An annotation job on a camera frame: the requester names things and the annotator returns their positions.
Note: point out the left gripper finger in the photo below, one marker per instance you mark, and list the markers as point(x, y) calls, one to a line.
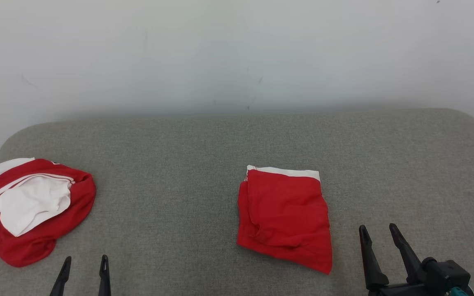
point(61, 283)
point(105, 279)

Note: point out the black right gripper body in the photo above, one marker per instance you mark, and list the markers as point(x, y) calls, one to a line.
point(397, 291)

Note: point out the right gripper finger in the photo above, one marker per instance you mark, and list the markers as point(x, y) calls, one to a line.
point(372, 263)
point(407, 257)

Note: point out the red white basketball jersey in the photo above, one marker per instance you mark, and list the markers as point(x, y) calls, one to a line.
point(64, 222)

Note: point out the red shorts white stripe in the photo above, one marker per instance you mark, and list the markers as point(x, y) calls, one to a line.
point(286, 213)

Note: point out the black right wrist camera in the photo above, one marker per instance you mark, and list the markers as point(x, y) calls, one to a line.
point(447, 275)

